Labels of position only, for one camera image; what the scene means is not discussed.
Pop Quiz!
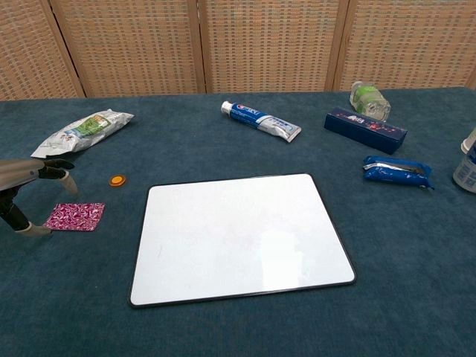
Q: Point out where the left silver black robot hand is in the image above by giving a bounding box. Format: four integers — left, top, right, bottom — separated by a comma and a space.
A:
0, 158, 80, 238

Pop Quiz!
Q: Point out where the pink patterned packet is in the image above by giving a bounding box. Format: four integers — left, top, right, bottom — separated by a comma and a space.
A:
42, 202, 106, 233

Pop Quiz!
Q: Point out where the white green snack bag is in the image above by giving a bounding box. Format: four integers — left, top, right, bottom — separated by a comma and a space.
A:
30, 108, 135, 159

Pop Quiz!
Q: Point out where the white rectangular tray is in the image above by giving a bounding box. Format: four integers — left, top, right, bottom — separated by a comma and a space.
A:
128, 173, 357, 309

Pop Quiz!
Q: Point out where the blue white toothpaste tube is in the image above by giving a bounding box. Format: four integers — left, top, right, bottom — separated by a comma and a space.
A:
220, 100, 303, 144

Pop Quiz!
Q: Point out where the teal felt table cover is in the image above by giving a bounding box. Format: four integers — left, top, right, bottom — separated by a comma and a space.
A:
0, 87, 476, 357

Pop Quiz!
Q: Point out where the woven bamboo folding screen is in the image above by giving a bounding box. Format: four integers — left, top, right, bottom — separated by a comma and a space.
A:
0, 0, 476, 101

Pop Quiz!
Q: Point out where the dark blue long carton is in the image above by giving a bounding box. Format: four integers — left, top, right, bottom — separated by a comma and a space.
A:
324, 106, 408, 155

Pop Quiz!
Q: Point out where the clear bottle with green label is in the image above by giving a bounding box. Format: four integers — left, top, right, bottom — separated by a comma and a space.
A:
349, 80, 392, 122

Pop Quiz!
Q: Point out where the blue cookie packet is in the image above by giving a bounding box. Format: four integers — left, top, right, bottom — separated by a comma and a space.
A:
362, 155, 435, 192

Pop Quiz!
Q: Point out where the blue drink can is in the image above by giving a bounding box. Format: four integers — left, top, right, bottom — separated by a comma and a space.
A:
451, 148, 476, 194

